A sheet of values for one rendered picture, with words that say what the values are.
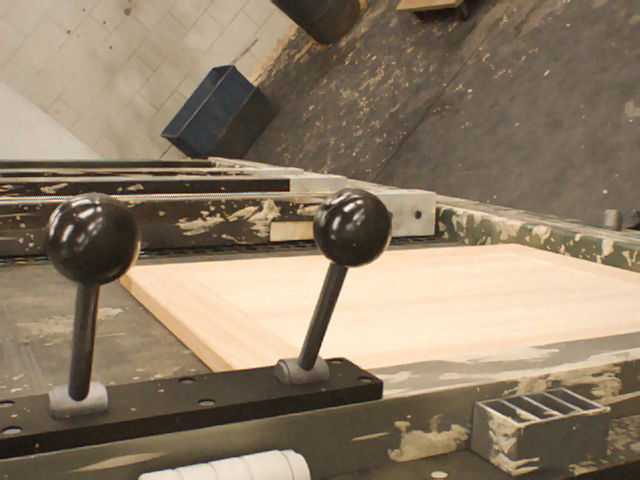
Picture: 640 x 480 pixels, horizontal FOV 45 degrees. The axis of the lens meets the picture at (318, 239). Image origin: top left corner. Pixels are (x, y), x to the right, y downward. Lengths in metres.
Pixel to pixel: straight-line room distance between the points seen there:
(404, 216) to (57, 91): 4.76
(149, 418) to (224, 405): 0.04
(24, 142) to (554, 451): 4.12
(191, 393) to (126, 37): 5.55
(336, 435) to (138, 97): 5.56
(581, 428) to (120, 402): 0.26
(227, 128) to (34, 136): 1.24
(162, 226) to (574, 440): 0.75
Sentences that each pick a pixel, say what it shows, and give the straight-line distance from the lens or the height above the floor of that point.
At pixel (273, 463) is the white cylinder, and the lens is 0.38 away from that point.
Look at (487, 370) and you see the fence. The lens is 0.49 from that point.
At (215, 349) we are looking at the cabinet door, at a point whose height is 1.33.
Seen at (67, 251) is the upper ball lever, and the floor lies 1.51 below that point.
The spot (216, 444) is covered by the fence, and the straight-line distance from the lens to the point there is 0.40.
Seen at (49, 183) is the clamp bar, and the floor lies 1.37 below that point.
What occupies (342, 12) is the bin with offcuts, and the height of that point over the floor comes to 0.11.
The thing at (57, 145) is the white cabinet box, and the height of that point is 0.98.
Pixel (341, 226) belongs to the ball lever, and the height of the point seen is 1.42.
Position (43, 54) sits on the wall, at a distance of 5.84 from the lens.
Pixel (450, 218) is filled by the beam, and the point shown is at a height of 0.90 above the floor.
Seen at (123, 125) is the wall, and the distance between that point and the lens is 5.92.
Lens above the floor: 1.58
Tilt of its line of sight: 26 degrees down
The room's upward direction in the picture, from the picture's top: 49 degrees counter-clockwise
